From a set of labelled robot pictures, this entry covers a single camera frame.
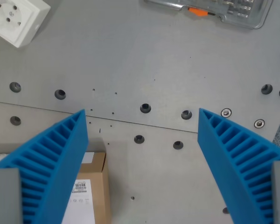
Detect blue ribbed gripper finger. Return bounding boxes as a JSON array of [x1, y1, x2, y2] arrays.
[[197, 107, 280, 224], [0, 108, 89, 224]]

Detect brown cardboard box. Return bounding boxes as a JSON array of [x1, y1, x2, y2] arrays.
[[60, 151, 112, 224]]

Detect silver hex bolt with washer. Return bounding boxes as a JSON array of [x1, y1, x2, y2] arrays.
[[253, 119, 266, 129], [220, 108, 233, 119]]

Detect white electrical socket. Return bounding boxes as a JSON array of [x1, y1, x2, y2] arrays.
[[0, 0, 51, 49]]

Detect clear plastic bit set case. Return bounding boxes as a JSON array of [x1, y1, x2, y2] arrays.
[[143, 0, 274, 30]]

